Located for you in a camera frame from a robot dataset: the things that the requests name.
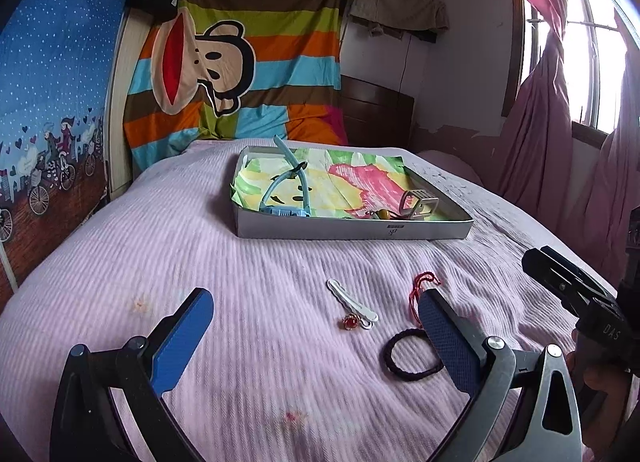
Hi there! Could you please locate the red string bracelet with charms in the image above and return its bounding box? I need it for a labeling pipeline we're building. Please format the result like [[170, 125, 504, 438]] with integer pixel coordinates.
[[408, 270, 443, 328]]

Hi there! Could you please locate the white scalloped hair clip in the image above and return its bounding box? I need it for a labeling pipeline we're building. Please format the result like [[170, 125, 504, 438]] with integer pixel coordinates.
[[326, 279, 378, 330]]

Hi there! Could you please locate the beige rectangular hair claw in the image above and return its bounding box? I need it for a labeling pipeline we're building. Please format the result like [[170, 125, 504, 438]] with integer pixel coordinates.
[[398, 188, 439, 219]]

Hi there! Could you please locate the person's right hand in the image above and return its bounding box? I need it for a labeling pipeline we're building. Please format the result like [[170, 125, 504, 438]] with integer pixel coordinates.
[[564, 350, 637, 462]]

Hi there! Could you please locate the pink ribbed bedspread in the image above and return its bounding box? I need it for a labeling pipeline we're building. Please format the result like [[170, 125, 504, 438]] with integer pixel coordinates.
[[1, 141, 575, 461]]

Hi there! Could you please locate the pink window curtain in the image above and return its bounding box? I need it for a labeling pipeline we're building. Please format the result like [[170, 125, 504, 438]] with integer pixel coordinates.
[[491, 0, 639, 285]]

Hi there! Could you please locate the pink pillow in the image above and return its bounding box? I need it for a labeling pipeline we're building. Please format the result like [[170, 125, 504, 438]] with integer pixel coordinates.
[[418, 150, 483, 186]]

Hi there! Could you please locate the grey cardboard tray box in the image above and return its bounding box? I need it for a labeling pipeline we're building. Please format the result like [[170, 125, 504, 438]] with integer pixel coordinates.
[[232, 146, 473, 240]]

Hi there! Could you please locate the light blue wrist watch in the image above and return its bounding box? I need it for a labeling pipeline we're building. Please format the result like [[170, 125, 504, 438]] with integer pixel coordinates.
[[258, 135, 313, 220]]

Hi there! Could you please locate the colourful painted paper liner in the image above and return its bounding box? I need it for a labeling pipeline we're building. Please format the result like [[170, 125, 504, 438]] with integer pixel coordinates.
[[229, 147, 446, 221]]

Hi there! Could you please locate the dark wooden headboard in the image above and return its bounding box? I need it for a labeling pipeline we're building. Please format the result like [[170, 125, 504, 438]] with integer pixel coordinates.
[[340, 76, 414, 149]]

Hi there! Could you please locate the striped monkey cartoon blanket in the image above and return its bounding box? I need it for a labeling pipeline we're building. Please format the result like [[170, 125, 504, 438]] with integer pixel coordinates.
[[124, 0, 347, 171]]

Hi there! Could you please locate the blue starry fabric wardrobe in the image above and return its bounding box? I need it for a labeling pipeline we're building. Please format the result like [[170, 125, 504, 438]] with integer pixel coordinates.
[[1, 0, 125, 303]]

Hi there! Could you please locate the brown hanging cloth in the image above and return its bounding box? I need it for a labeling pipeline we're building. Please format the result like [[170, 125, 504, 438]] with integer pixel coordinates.
[[348, 0, 449, 43]]

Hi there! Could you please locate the black hair tie yellow bead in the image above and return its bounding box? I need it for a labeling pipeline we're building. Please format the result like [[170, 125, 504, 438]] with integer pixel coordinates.
[[366, 209, 402, 221]]

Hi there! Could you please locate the window with frame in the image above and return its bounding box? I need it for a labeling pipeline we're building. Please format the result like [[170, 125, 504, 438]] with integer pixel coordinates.
[[506, 0, 626, 148]]

